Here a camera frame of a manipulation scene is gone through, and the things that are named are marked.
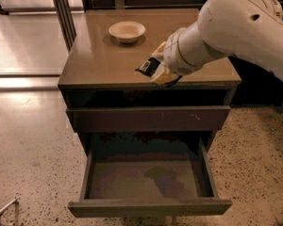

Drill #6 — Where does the open middle drawer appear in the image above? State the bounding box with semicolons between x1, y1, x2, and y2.
68;140;232;218

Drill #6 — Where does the white ceramic bowl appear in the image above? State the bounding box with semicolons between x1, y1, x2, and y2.
108;21;146;44

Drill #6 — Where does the brown drawer cabinet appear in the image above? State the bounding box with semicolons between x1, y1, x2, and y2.
57;8;242;226

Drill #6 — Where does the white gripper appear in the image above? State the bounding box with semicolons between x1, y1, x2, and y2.
150;26;208;85

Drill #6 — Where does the metal railing post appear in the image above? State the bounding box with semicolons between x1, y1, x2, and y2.
53;0;76;51

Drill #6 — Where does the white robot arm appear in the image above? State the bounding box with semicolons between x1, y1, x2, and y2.
150;0;283;84

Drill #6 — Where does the metal frame corner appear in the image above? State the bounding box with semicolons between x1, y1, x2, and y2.
0;197;18;218

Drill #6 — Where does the closed top drawer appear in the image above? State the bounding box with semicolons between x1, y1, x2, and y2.
66;105;230;132

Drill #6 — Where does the black rxbar chocolate bar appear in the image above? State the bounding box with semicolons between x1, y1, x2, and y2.
136;57;160;77

